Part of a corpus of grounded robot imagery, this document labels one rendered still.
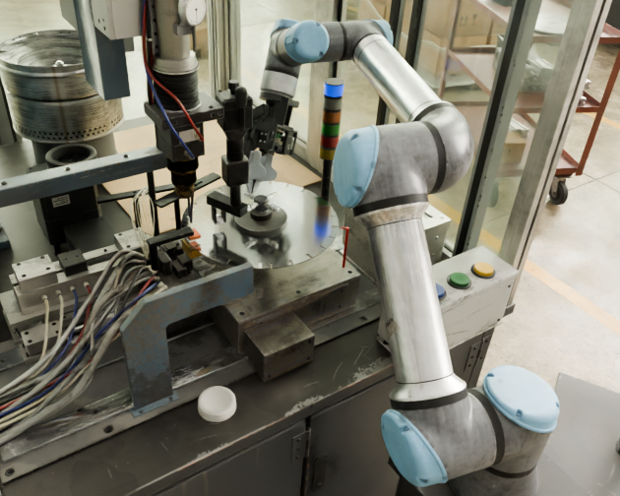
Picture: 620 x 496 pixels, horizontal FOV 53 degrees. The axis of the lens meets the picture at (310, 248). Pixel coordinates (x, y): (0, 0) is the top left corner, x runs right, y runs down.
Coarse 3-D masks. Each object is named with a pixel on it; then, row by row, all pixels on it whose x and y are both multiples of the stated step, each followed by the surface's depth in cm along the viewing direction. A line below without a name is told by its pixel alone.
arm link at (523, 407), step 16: (496, 368) 96; (512, 368) 96; (496, 384) 93; (512, 384) 93; (528, 384) 94; (544, 384) 95; (480, 400) 92; (496, 400) 90; (512, 400) 90; (528, 400) 91; (544, 400) 92; (496, 416) 90; (512, 416) 89; (528, 416) 88; (544, 416) 89; (496, 432) 89; (512, 432) 90; (528, 432) 90; (544, 432) 90; (512, 448) 90; (528, 448) 92; (496, 464) 92; (512, 464) 94; (528, 464) 95
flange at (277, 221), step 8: (280, 208) 133; (248, 216) 129; (256, 216) 127; (264, 216) 127; (272, 216) 129; (280, 216) 130; (240, 224) 127; (248, 224) 127; (256, 224) 127; (264, 224) 127; (272, 224) 127; (280, 224) 127; (248, 232) 126; (256, 232) 125; (264, 232) 125; (272, 232) 126
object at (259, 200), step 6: (246, 192) 129; (276, 192) 130; (252, 198) 128; (258, 198) 127; (264, 198) 127; (270, 198) 129; (252, 204) 126; (258, 204) 126; (264, 204) 126; (270, 204) 126; (258, 210) 127; (264, 210) 127; (276, 210) 125
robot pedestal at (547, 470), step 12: (540, 456) 110; (396, 468) 108; (540, 468) 108; (552, 468) 108; (540, 480) 106; (552, 480) 106; (564, 480) 107; (396, 492) 114; (408, 492) 109; (420, 492) 103; (432, 492) 103; (444, 492) 103; (540, 492) 104; (552, 492) 105; (564, 492) 105; (576, 492) 105
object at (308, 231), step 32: (224, 192) 138; (256, 192) 139; (288, 192) 140; (192, 224) 127; (224, 224) 128; (288, 224) 129; (320, 224) 130; (224, 256) 119; (256, 256) 120; (288, 256) 120
